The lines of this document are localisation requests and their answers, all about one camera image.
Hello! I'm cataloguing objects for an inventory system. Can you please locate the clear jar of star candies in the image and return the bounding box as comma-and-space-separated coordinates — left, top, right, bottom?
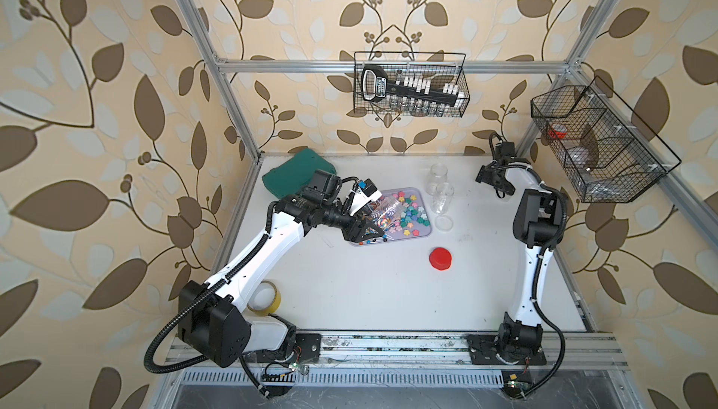
424, 163, 448, 195

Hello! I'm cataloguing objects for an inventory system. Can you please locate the red lidded clear jar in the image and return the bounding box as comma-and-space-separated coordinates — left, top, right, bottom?
431, 182, 455, 215

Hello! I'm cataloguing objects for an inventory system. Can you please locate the clear jar lid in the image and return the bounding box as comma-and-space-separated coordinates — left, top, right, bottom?
435, 215, 454, 233

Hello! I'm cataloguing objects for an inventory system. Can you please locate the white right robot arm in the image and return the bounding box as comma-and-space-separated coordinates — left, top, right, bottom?
477, 160, 568, 365

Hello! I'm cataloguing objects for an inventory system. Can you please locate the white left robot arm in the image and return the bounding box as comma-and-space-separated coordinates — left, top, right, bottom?
144, 190, 383, 373

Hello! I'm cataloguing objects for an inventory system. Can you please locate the pile of star candies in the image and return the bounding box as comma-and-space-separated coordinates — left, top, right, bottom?
387, 188, 432, 241

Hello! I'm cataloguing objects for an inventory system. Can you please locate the red lidded jar in basket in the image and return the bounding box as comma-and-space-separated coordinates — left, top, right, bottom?
547, 122, 568, 140

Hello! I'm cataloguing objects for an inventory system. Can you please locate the lilac plastic tray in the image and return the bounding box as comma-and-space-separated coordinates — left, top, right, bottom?
353, 188, 432, 246

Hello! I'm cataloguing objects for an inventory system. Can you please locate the green plastic block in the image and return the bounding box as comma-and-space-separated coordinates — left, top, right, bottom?
262, 148, 337, 199

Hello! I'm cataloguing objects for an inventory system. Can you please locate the yellow tape roll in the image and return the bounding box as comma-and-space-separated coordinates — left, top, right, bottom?
247, 281, 282, 317

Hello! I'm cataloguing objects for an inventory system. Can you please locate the black socket set holder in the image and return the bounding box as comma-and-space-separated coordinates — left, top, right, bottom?
353, 63, 470, 108

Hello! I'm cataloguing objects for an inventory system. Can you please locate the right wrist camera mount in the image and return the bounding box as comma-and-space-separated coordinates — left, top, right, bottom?
490, 141, 516, 165

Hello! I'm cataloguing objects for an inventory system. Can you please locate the black wire basket right wall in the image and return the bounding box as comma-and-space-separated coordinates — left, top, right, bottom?
531, 76, 682, 203

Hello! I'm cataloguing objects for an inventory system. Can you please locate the black wire basket wall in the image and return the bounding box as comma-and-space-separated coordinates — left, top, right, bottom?
353, 50, 470, 119
531, 76, 682, 203

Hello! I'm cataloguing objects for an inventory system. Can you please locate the black wire basket back wall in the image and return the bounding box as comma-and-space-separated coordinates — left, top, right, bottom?
353, 50, 470, 119

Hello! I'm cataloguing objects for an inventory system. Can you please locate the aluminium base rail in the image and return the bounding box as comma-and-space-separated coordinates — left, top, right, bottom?
162, 329, 629, 390

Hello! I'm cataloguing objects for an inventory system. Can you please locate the aluminium frame post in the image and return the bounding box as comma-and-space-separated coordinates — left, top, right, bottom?
512, 0, 646, 163

